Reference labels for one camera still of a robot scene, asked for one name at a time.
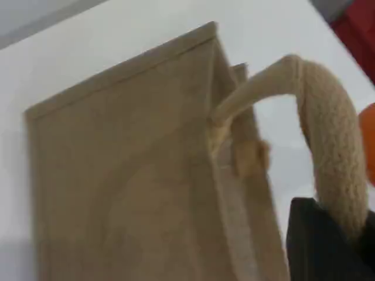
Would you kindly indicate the orange fruit with stem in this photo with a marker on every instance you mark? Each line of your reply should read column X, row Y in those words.
column 368, row 140

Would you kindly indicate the brown jute tote bag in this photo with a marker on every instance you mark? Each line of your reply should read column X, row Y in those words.
column 132, row 175

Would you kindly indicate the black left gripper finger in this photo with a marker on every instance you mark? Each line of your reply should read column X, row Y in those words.
column 369, row 243
column 316, row 246

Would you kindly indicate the red object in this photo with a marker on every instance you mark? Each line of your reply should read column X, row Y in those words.
column 359, row 41

